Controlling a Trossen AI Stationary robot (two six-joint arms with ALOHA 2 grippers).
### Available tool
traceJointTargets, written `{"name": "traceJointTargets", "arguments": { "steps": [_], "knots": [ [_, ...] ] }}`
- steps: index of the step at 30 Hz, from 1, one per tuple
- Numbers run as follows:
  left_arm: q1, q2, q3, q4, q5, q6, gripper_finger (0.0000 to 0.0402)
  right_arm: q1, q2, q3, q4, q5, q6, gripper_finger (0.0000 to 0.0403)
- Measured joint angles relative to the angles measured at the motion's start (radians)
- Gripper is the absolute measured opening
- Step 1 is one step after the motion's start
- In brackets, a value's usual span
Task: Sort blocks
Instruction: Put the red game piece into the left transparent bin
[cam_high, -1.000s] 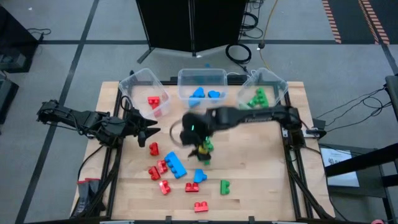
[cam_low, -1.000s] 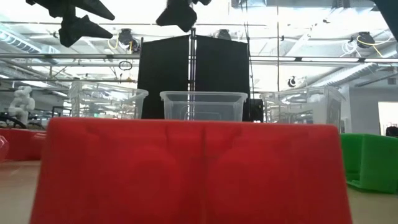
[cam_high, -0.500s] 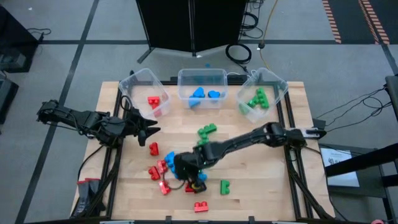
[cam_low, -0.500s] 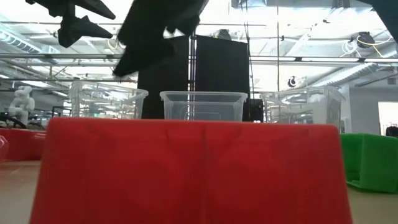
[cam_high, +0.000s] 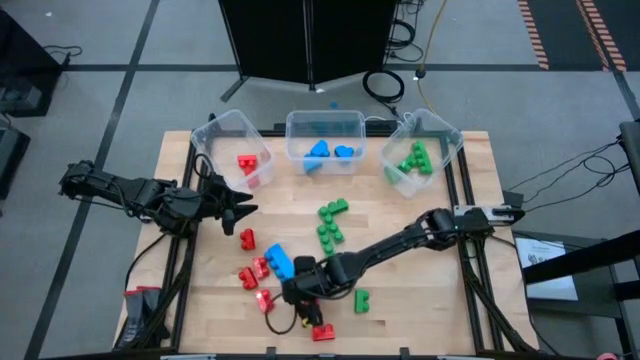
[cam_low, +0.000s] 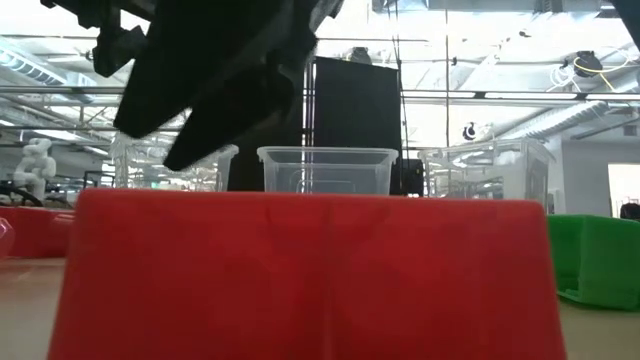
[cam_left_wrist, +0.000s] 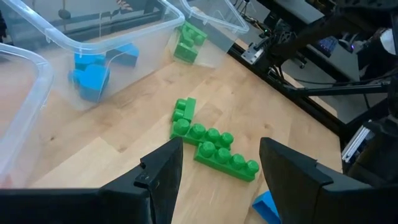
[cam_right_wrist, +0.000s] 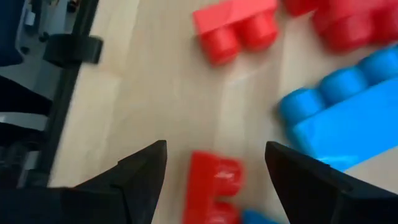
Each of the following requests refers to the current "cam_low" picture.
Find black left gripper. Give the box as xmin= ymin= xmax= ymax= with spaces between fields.
xmin=113 ymin=0 xmax=346 ymax=171

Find green toy block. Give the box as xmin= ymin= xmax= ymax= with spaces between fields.
xmin=547 ymin=214 xmax=640 ymax=312

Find black backdrop panel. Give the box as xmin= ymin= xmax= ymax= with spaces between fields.
xmin=313 ymin=55 xmax=404 ymax=197
xmin=227 ymin=59 xmax=307 ymax=194

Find clear plastic bin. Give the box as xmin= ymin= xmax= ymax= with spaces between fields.
xmin=257 ymin=146 xmax=400 ymax=196
xmin=418 ymin=138 xmax=556 ymax=216
xmin=110 ymin=130 xmax=240 ymax=194

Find black backdrop stand pole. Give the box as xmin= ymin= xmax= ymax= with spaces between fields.
xmin=305 ymin=54 xmax=316 ymax=149

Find white robot figure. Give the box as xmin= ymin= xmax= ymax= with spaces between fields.
xmin=12 ymin=138 xmax=57 ymax=201

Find black background equipment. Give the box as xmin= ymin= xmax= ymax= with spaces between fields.
xmin=0 ymin=180 xmax=45 ymax=207

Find black box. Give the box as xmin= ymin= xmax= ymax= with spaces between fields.
xmin=399 ymin=158 xmax=425 ymax=197

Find thin vertical pole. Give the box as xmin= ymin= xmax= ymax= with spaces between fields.
xmin=443 ymin=0 xmax=450 ymax=149

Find black metal frame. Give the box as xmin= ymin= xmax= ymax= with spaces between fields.
xmin=83 ymin=170 xmax=116 ymax=191

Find grey horizontal ceiling rail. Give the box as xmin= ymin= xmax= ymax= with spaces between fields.
xmin=0 ymin=84 xmax=640 ymax=109

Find silver ventilation duct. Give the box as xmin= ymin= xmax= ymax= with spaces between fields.
xmin=499 ymin=99 xmax=614 ymax=144

